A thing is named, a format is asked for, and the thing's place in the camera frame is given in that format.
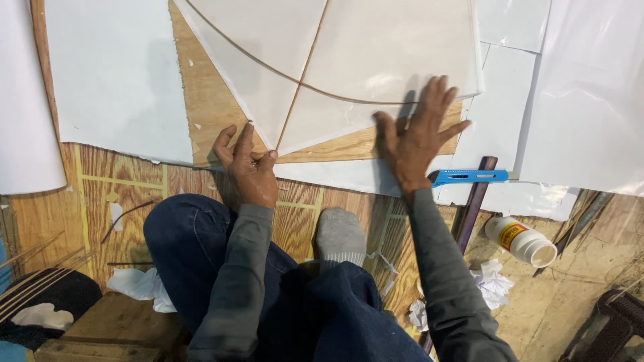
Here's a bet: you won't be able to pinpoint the person's left hand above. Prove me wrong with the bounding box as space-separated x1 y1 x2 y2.
213 122 279 209

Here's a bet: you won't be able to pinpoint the person's right hand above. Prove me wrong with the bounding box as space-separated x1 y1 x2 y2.
372 75 472 198

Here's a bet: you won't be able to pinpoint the translucent paper kite with sticks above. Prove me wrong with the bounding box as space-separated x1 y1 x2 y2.
172 0 485 157

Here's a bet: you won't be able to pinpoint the blue utility knife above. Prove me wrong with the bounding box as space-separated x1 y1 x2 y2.
427 169 520 188

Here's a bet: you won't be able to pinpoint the white paper sheet under board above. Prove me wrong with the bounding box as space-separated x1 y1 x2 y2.
273 153 580 222

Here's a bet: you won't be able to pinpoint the dark wooden ruler stick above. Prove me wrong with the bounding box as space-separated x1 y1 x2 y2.
420 156 499 355

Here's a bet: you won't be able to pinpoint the plywood work board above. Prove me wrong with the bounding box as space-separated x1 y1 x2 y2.
167 0 464 169

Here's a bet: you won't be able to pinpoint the person's grey sock foot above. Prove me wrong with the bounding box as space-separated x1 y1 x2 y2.
315 206 367 268

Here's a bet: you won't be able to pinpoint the thin curved dark stick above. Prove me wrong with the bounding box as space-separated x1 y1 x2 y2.
100 200 158 245

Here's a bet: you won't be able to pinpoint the white glue bottle red label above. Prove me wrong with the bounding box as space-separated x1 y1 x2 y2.
484 216 558 268

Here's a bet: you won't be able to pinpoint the person's blue jeans legs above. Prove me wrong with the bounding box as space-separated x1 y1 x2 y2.
143 193 434 362

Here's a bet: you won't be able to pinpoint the crumpled white paper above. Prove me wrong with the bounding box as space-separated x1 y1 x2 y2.
469 258 516 311
106 267 178 314
408 300 429 333

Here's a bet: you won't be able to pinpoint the small white paper sheet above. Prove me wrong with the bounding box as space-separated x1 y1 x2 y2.
476 0 552 54

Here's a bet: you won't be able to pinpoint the large white paper sheet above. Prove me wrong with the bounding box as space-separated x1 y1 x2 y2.
44 0 195 166

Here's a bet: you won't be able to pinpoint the glossy white plastic sheet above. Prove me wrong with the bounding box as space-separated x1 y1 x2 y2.
518 0 644 198

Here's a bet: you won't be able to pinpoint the bundle of dark bamboo strips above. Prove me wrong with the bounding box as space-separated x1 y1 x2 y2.
532 189 615 278

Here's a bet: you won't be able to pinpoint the black cushion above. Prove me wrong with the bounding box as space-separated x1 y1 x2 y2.
0 268 103 352

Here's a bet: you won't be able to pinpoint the bundle of thin bamboo sticks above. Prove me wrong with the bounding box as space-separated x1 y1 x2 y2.
0 230 96 323

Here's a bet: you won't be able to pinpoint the white paper sheet curved edge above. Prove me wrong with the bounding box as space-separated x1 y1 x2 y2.
0 0 67 196

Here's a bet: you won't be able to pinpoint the dark brown stool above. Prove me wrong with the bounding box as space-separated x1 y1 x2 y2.
557 289 644 362

